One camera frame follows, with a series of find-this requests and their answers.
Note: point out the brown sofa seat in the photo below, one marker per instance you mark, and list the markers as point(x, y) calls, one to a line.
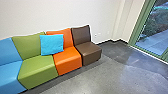
point(88, 50)

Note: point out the orange sofa seat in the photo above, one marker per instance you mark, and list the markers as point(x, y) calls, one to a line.
point(68, 60)

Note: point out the light blue cushion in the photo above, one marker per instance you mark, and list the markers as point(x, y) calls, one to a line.
point(51, 45)

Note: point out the green sofa seat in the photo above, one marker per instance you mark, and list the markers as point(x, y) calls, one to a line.
point(36, 70)

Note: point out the outdoor green shrub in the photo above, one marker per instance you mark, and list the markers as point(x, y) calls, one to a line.
point(158, 21)

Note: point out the blue sofa seat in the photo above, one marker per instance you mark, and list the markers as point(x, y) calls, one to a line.
point(10, 75)

